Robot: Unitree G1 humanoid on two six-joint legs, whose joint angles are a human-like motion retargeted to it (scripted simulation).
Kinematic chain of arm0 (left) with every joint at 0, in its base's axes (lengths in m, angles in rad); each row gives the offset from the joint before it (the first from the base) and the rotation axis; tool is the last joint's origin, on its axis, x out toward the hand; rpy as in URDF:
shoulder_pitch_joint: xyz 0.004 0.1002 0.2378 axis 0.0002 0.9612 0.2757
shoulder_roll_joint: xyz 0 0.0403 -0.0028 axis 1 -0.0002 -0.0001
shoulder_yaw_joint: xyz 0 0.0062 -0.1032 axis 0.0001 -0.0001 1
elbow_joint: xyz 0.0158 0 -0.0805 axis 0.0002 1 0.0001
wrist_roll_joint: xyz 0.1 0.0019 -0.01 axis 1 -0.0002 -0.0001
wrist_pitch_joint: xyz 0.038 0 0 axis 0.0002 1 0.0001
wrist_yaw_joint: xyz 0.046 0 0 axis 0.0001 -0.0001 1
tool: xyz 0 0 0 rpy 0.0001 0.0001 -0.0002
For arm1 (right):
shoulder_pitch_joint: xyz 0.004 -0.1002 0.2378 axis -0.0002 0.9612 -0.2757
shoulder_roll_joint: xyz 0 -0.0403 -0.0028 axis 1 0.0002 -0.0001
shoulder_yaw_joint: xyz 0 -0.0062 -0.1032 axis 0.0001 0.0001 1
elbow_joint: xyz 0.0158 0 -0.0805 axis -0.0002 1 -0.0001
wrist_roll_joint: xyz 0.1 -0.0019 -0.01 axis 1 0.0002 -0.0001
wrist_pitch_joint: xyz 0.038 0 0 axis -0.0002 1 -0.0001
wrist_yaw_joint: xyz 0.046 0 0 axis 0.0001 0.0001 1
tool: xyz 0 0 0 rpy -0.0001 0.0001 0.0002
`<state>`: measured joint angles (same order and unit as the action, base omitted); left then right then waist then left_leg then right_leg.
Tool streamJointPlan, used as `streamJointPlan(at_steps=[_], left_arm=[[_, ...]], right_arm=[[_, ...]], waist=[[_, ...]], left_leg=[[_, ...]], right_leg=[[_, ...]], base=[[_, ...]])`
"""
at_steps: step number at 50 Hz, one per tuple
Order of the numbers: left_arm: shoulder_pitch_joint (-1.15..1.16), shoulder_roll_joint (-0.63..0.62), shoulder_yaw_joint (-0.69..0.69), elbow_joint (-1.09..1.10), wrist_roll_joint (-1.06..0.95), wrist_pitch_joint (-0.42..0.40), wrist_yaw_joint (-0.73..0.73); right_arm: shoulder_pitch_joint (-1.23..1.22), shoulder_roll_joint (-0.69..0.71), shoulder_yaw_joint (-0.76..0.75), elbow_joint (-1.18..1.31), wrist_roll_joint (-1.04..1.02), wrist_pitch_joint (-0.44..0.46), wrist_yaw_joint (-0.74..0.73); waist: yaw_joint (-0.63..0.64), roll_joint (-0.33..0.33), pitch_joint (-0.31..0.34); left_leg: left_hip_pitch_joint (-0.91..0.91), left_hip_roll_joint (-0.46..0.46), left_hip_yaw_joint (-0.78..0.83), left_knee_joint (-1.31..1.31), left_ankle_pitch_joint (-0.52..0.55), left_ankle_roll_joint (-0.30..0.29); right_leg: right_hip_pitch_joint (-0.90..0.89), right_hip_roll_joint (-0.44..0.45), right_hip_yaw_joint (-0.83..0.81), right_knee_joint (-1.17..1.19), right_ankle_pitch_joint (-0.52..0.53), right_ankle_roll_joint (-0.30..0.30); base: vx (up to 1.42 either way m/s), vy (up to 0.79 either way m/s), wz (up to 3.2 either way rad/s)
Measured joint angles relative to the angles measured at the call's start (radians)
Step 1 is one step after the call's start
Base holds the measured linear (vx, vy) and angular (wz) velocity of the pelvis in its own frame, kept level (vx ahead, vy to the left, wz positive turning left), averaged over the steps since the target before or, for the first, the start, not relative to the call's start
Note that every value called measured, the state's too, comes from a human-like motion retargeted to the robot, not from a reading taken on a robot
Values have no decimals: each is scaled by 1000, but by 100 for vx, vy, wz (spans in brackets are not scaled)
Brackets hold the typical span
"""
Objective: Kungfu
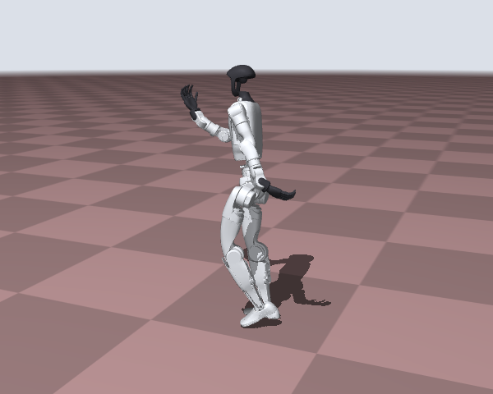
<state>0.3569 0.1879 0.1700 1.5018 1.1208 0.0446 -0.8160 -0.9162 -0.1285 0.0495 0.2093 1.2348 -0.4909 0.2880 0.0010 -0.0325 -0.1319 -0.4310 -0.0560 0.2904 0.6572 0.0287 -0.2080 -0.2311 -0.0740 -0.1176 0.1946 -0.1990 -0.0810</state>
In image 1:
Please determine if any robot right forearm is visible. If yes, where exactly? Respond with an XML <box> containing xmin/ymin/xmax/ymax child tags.
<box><xmin>191</xmin><ymin>111</ymin><xmax>223</xmax><ymax>137</ymax></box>

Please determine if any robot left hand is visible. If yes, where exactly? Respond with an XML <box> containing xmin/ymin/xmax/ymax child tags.
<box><xmin>258</xmin><ymin>178</ymin><xmax>296</xmax><ymax>201</ymax></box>

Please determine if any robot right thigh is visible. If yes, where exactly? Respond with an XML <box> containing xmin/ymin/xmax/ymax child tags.
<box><xmin>242</xmin><ymin>191</ymin><xmax>269</xmax><ymax>262</ymax></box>

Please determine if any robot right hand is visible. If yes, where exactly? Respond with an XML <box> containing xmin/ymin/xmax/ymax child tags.
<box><xmin>181</xmin><ymin>85</ymin><xmax>200</xmax><ymax>120</ymax></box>

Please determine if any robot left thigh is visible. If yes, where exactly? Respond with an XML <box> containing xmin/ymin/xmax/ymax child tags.
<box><xmin>220</xmin><ymin>183</ymin><xmax>256</xmax><ymax>261</ymax></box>

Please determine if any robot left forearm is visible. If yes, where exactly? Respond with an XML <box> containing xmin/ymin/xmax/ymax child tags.
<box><xmin>240</xmin><ymin>140</ymin><xmax>266</xmax><ymax>190</ymax></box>

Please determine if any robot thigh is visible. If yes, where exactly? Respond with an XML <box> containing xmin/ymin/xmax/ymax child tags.
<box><xmin>220</xmin><ymin>183</ymin><xmax>256</xmax><ymax>261</ymax></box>
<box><xmin>242</xmin><ymin>191</ymin><xmax>269</xmax><ymax>262</ymax></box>

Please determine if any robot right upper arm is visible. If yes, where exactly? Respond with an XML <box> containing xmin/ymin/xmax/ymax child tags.
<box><xmin>218</xmin><ymin>128</ymin><xmax>231</xmax><ymax>142</ymax></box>

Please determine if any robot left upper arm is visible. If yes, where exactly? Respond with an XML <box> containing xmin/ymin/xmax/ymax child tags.
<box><xmin>228</xmin><ymin>103</ymin><xmax>256</xmax><ymax>154</ymax></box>

